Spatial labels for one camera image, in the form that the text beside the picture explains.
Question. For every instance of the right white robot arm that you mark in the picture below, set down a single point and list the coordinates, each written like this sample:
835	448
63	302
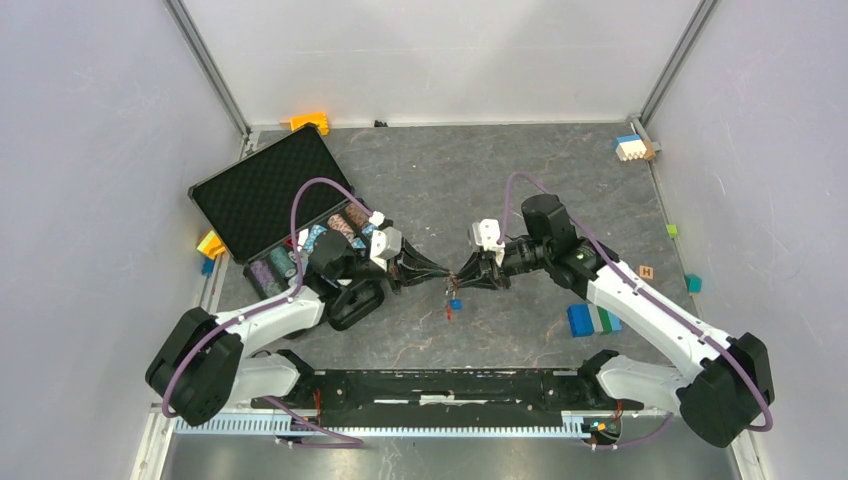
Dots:
720	385

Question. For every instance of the teal cube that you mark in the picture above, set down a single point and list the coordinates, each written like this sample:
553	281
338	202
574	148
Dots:
693	283

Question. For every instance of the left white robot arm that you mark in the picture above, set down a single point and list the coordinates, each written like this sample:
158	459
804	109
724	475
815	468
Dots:
209	360

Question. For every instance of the yellow orange brick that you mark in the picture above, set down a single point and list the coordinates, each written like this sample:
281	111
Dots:
211	246

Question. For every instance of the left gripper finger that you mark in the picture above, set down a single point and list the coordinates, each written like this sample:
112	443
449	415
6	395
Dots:
412	277
414	262

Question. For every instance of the wooden letter H cube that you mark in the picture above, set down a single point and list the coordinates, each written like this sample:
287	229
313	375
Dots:
646	272

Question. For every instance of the keyring with blue red tags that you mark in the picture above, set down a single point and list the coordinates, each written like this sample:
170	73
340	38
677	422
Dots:
453	301

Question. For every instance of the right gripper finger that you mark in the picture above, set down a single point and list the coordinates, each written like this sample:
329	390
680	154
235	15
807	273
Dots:
485	283
469	270

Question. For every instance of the white slotted cable duct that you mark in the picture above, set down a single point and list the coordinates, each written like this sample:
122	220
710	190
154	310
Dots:
282	425

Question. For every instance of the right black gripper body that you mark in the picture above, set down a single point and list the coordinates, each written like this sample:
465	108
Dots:
499	273

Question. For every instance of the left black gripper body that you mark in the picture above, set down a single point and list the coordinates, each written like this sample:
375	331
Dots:
374	270

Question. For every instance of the blue green white brick stack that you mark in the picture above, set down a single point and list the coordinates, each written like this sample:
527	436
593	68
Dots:
586	320

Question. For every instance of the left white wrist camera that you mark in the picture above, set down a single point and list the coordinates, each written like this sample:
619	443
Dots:
386	241

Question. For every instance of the small blue block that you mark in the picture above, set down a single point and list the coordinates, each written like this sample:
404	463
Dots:
208	267

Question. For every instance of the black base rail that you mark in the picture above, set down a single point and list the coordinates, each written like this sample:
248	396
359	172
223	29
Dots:
445	397

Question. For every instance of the black poker chip case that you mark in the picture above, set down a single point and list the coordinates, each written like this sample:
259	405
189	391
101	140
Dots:
270	207

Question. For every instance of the blue white brown brick stack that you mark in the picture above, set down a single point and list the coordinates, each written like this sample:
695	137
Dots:
634	147

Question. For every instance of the orange toy brick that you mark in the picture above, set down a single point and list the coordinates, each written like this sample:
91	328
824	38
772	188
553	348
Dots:
319	120

